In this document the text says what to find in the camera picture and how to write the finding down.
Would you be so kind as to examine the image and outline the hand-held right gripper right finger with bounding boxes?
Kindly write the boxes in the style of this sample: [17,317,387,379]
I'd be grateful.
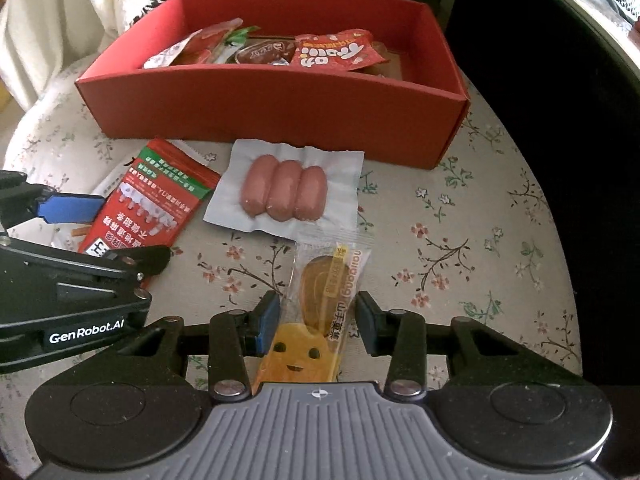
[354,291,532,402]

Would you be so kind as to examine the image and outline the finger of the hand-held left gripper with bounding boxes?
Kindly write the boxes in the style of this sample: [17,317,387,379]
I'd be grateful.
[0,170,107,235]
[0,234,172,282]

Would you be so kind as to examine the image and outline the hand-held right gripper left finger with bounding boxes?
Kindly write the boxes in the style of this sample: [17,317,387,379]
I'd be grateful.
[107,290,282,402]

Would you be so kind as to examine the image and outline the red green snack packet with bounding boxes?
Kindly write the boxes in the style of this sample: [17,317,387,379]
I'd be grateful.
[77,139,223,291]

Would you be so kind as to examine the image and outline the yellow smiley snack packet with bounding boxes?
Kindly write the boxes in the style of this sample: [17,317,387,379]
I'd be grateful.
[250,241,374,396]

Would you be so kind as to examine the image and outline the red cardboard box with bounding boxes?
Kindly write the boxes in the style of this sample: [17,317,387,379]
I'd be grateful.
[75,0,471,171]

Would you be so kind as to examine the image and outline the red clear snack packet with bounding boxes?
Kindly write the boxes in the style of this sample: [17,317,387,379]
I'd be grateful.
[144,19,244,69]

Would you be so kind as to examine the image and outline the clear brown snack packet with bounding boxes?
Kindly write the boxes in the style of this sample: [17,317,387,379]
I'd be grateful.
[235,36,299,67]

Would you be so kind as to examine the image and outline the red printed snack packet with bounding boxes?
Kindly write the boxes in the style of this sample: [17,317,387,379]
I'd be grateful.
[292,29,391,72]

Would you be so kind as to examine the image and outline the vacuum-packed sausages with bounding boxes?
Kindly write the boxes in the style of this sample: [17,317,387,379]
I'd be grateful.
[202,138,365,235]

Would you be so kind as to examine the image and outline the white towel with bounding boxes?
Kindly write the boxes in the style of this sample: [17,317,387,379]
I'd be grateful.
[0,0,156,107]

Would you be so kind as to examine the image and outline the green white snack packet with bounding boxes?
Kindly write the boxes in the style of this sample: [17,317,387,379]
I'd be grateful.
[215,25,262,64]

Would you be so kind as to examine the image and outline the dark wooden table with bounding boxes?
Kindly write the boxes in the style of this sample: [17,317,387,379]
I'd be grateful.
[444,0,640,392]

